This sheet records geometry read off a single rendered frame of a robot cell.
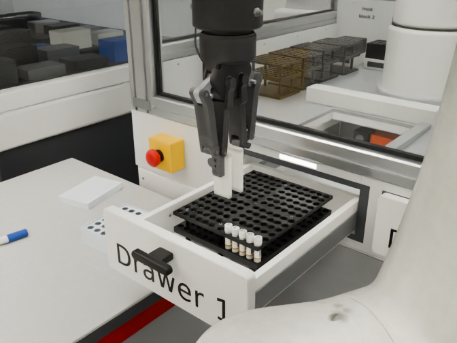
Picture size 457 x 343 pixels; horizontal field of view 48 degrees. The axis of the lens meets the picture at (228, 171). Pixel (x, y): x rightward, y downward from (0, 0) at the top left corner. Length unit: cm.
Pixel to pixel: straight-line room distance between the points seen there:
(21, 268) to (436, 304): 78
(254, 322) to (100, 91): 126
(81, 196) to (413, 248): 92
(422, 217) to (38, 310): 67
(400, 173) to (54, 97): 100
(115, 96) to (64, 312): 90
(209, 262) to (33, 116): 92
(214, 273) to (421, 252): 34
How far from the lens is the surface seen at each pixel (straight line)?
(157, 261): 71
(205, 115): 67
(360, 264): 98
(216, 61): 67
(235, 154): 75
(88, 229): 106
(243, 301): 68
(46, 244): 109
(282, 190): 93
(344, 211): 89
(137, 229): 78
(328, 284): 104
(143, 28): 117
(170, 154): 112
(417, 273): 42
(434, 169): 39
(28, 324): 90
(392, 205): 88
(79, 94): 158
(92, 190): 124
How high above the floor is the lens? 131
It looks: 24 degrees down
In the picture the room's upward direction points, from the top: straight up
